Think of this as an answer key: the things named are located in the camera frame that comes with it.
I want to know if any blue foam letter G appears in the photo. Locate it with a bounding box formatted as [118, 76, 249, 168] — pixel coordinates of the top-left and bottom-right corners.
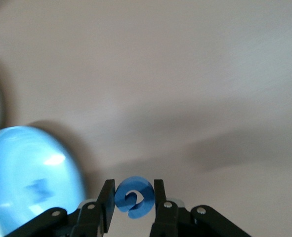
[114, 175, 154, 219]

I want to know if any blue plate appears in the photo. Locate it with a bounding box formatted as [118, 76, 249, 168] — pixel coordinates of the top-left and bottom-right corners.
[0, 125, 87, 235]

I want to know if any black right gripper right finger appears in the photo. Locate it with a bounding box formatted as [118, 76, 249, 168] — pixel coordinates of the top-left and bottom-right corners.
[149, 179, 250, 237]

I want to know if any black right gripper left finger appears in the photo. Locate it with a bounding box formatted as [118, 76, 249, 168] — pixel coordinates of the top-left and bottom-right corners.
[11, 179, 116, 237]

